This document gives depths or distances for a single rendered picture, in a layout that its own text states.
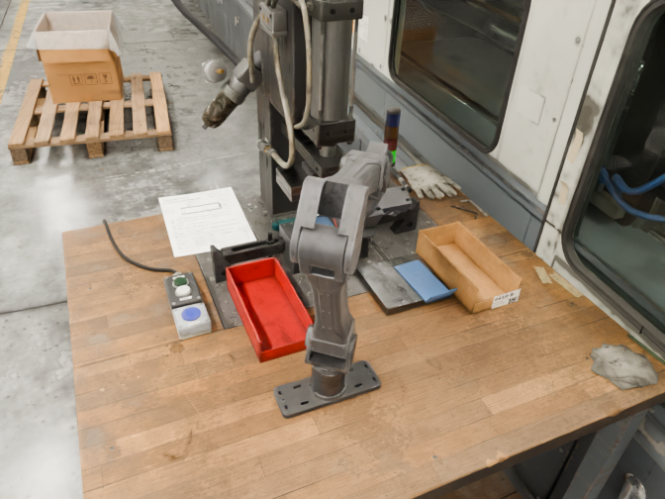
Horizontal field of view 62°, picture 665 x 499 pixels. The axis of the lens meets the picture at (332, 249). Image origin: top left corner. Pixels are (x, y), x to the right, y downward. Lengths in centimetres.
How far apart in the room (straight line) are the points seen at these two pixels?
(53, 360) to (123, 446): 153
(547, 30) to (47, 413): 208
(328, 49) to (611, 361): 84
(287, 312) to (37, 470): 126
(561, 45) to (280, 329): 96
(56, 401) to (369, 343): 151
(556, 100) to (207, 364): 106
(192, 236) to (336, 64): 61
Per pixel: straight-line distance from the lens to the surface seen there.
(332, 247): 76
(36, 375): 253
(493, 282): 139
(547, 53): 159
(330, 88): 116
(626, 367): 127
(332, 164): 121
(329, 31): 112
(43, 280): 299
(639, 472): 160
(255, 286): 130
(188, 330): 119
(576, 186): 144
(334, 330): 94
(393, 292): 128
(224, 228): 151
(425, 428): 106
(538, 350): 126
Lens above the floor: 174
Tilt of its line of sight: 36 degrees down
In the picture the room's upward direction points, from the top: 3 degrees clockwise
